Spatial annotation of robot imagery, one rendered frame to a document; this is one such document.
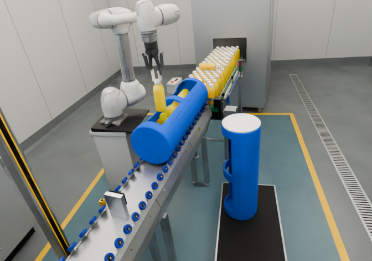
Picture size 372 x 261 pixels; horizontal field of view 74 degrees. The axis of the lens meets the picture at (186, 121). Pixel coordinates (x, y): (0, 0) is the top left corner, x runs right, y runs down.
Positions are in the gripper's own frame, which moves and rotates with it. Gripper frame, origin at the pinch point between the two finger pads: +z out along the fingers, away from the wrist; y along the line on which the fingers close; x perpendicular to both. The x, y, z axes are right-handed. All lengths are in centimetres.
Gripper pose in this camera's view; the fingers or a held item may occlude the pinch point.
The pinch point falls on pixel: (156, 75)
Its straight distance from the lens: 154.8
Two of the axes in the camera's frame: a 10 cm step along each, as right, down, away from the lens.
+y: 9.4, 0.6, -3.3
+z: 1.2, 8.7, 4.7
